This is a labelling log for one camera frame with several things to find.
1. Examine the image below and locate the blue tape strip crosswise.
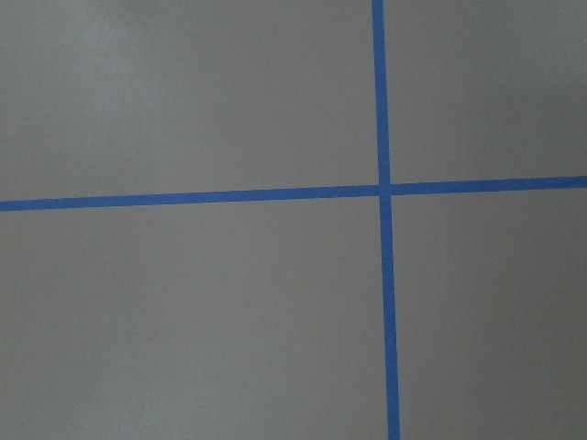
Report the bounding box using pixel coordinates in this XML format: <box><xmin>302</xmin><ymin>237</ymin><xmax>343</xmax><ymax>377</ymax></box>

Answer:
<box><xmin>1</xmin><ymin>175</ymin><xmax>586</xmax><ymax>212</ymax></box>

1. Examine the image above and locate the blue tape strip lengthwise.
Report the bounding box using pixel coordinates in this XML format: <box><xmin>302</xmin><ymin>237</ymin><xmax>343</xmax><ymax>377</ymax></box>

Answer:
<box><xmin>371</xmin><ymin>1</ymin><xmax>401</xmax><ymax>439</ymax></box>

